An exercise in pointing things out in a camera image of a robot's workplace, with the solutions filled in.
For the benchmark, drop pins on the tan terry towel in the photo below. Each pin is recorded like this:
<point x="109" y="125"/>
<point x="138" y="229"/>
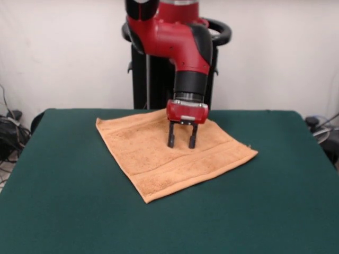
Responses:
<point x="164" y="164"/>

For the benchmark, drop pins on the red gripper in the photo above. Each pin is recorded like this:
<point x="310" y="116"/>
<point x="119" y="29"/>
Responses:
<point x="186" y="112"/>

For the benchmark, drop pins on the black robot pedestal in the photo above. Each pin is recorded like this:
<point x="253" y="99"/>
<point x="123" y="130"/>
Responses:
<point x="137" y="79"/>

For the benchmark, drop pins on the dark green table cloth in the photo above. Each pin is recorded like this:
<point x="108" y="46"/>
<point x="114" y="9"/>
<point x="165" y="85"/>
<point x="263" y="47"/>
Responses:
<point x="66" y="198"/>

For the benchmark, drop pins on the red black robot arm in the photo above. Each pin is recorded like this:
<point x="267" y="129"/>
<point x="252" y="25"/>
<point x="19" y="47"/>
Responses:
<point x="172" y="42"/>

